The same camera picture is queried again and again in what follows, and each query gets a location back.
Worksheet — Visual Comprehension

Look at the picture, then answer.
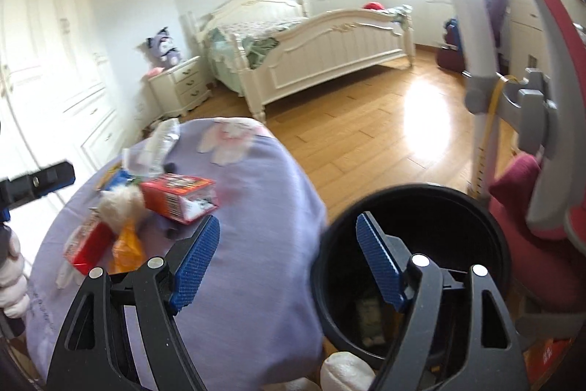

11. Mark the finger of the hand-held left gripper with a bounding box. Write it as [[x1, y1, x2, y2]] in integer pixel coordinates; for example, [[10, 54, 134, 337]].
[[0, 161, 76, 209]]

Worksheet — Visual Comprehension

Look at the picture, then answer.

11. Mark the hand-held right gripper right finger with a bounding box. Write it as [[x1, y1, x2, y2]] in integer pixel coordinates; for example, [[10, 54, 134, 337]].
[[356, 211, 532, 391]]

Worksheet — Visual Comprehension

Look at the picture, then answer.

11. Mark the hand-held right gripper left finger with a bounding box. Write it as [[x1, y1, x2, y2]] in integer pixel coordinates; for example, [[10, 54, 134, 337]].
[[46, 214, 220, 391]]

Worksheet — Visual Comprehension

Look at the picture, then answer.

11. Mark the yellow packet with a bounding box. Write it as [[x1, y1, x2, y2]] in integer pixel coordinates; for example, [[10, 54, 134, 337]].
[[96, 162, 124, 190]]

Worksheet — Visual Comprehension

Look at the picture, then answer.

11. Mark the orange plastic bag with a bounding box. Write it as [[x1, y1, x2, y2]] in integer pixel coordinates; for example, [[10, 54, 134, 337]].
[[109, 221, 147, 275]]

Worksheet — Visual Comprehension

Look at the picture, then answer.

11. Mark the blue packet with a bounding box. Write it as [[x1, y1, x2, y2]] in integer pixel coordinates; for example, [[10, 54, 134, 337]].
[[101, 170, 138, 190]]

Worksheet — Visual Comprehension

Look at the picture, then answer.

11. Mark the small red box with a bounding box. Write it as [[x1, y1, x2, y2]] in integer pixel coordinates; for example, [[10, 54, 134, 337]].
[[63, 221, 115, 275]]

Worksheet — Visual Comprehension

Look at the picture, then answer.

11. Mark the red carton box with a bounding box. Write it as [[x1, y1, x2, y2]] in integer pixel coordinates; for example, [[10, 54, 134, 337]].
[[140, 173, 217, 224]]

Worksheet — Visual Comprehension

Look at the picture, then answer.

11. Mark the white fluffy tissue ball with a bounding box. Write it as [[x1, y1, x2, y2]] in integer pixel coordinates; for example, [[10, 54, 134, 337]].
[[98, 185, 147, 231]]

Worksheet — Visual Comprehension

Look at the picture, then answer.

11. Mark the black trash bin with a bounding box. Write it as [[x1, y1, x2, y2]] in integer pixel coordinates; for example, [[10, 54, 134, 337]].
[[311, 184, 511, 373]]

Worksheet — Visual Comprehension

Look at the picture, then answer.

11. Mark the clear plastic wrapper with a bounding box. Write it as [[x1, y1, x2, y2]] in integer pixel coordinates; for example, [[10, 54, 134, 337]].
[[123, 118, 181, 178]]

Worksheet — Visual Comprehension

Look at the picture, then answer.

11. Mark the person's left hand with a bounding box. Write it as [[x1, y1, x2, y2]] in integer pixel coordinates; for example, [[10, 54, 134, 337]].
[[0, 230, 30, 321]]

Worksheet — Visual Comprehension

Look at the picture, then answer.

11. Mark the purple floral tablecloth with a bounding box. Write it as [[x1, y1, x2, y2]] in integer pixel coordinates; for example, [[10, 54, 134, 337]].
[[25, 117, 328, 391]]

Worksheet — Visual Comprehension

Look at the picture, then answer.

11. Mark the white garment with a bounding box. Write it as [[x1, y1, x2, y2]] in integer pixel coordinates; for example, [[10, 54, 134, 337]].
[[320, 352, 376, 391]]

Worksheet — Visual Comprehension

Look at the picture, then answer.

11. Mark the white wardrobe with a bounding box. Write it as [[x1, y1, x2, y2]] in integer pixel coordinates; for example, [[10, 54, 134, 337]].
[[0, 0, 142, 209]]

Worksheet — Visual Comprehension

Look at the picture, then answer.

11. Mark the pink grey chair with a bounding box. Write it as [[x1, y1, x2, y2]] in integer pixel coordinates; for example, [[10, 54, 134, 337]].
[[487, 0, 586, 328]]

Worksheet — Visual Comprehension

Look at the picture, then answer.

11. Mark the white nightstand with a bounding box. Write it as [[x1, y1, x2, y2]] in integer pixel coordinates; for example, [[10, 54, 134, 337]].
[[147, 56, 214, 117]]

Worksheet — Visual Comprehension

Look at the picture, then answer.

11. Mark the purple plush toy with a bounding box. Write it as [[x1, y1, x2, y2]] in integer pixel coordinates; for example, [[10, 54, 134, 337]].
[[145, 28, 181, 69]]

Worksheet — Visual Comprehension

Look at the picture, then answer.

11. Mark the orange box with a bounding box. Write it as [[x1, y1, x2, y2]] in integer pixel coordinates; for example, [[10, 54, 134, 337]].
[[524, 338, 573, 373]]

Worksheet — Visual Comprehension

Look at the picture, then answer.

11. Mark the dark red suitcase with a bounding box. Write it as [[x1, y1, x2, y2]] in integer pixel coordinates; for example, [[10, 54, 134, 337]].
[[436, 45, 472, 73]]

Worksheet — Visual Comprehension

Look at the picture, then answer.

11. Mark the white wooden bed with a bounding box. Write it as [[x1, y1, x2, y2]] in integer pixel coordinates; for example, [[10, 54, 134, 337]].
[[188, 0, 417, 123]]

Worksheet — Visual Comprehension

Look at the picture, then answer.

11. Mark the green floral bedding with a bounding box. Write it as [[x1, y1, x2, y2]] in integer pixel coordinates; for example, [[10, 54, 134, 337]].
[[206, 18, 303, 94]]

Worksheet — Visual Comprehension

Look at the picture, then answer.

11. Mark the white dresser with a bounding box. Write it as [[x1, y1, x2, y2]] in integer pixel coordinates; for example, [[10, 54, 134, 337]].
[[504, 0, 586, 71]]

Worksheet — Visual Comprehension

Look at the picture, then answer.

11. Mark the yellow cable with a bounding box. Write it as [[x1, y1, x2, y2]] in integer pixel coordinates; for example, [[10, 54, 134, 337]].
[[474, 75, 520, 190]]

